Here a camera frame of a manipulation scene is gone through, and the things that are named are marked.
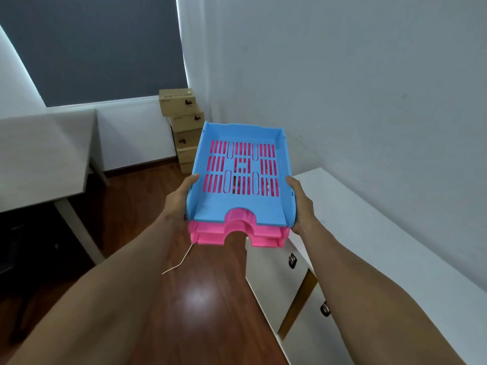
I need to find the dark grey window blind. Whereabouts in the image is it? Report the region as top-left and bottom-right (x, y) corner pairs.
(0, 0), (189, 108)

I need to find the pink plastic document tray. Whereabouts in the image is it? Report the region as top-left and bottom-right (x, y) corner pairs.
(189, 208), (292, 240)
(190, 232), (287, 250)

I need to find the person's left forearm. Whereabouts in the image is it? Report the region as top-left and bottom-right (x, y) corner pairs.
(7, 213), (191, 365)

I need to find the blue plastic document tray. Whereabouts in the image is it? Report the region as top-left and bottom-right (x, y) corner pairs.
(185, 121), (298, 228)

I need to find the grey white desk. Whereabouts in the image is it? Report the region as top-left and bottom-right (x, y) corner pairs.
(0, 108), (111, 266)

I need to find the person's right forearm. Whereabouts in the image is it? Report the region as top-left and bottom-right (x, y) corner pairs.
(300, 220), (468, 365)

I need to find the person's right hand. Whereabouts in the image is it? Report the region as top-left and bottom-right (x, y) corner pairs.
(285, 175), (319, 236)

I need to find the white drawer cabinet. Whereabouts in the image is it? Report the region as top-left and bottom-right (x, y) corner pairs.
(245, 168), (487, 365)

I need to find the thin white cord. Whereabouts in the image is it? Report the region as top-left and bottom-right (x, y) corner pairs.
(161, 242), (195, 276)

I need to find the person's left hand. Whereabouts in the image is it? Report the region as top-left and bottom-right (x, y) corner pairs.
(164, 173), (201, 225)

